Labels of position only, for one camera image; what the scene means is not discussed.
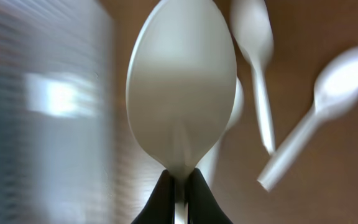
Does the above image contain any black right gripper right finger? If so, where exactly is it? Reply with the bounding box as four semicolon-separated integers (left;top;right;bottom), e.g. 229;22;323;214
186;168;232;224

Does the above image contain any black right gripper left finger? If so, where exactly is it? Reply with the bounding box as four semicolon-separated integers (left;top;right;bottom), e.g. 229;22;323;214
131;170;175;224

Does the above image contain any clear perforated plastic basket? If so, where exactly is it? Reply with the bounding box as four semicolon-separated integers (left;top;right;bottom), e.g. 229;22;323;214
0;0;114;223

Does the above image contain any white plastic spoon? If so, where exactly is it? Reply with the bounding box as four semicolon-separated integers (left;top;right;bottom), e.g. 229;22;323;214
231;0;275;155
257;46;358;192

